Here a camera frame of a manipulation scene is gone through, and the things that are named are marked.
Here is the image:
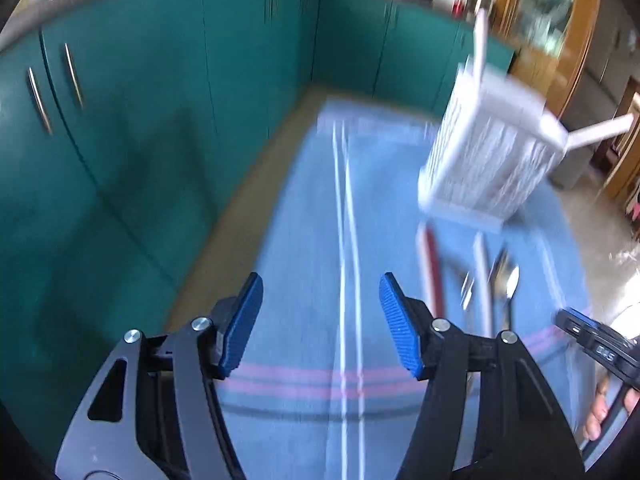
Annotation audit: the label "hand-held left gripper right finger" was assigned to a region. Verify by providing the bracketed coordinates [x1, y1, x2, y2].
[378, 272, 586, 480]

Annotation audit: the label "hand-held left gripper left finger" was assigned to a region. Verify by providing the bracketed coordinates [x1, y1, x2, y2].
[54, 272, 264, 480]

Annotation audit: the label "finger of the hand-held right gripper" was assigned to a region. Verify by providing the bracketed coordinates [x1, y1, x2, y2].
[554, 307, 601, 348]

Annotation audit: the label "red-handled utensil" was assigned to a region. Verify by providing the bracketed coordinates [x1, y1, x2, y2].
[419, 224, 447, 317]

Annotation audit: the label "small metal spoon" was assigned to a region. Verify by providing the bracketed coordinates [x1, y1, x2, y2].
[502, 262, 522, 333]

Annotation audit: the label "metal fork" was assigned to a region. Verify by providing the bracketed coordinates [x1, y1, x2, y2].
[459, 269, 477, 313]

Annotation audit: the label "large metal spoon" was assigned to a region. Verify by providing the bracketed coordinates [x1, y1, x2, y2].
[490, 247, 512, 336]

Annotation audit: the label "white plastic utensil basket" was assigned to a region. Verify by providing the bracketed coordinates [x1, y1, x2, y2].
[417, 55, 571, 233]

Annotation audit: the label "person's right hand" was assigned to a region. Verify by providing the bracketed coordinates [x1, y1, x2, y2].
[582, 375, 613, 442]

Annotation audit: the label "blue striped towel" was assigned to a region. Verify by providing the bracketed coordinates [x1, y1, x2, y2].
[167, 100, 596, 480]

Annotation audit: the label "wooden furniture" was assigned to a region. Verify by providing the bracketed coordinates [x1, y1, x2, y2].
[592, 77, 640, 223]

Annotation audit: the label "teal kitchen cabinets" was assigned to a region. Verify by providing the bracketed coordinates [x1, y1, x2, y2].
[0, 0, 516, 411]

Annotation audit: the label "grey refrigerator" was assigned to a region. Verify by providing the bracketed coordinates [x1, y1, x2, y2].
[550, 0, 637, 191]

